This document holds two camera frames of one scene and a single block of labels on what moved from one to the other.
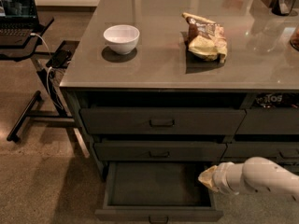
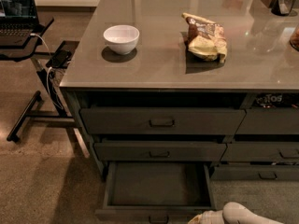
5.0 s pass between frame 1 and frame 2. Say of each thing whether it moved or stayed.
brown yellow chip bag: stayed
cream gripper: moved
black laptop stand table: stayed
